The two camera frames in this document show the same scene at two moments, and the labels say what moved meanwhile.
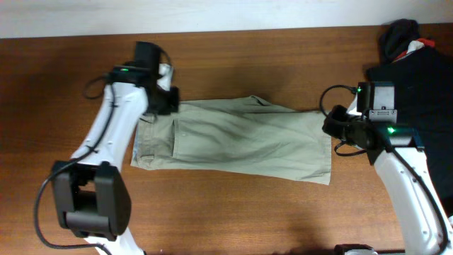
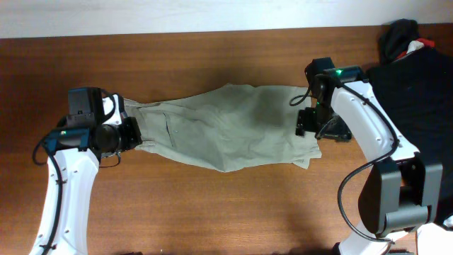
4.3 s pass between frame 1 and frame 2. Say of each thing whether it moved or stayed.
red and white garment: stayed
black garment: stayed
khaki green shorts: moved
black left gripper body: moved
